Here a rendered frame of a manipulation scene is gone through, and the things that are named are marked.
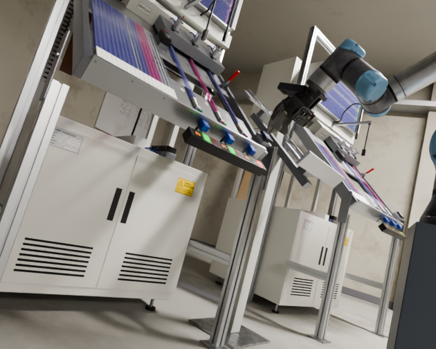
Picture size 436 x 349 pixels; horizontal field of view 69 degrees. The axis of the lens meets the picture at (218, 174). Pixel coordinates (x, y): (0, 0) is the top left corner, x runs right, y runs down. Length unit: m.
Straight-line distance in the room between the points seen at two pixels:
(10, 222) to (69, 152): 0.39
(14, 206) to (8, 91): 3.13
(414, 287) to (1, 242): 0.91
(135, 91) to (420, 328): 0.87
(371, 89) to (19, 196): 0.89
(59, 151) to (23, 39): 2.96
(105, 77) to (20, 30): 3.17
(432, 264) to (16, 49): 3.81
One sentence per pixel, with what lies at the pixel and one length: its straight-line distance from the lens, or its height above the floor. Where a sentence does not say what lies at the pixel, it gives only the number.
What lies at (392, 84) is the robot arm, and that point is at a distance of 1.08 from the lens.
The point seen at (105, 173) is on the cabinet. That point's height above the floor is 0.49.
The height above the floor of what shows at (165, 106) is 0.70.
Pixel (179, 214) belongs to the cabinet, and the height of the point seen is 0.41.
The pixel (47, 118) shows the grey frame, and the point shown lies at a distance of 0.83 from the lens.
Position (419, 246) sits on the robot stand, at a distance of 0.87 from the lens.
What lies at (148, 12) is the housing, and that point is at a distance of 1.54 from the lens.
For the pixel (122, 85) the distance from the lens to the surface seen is 0.89.
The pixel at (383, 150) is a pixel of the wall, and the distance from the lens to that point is 4.46.
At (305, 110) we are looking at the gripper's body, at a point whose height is 0.82.
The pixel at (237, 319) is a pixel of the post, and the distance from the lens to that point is 1.43.
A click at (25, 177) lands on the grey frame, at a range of 0.83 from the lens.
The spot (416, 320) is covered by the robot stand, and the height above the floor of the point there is 0.34.
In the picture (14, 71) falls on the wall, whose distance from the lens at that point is 3.95.
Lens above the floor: 0.43
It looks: 8 degrees up
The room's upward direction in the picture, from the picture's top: 15 degrees clockwise
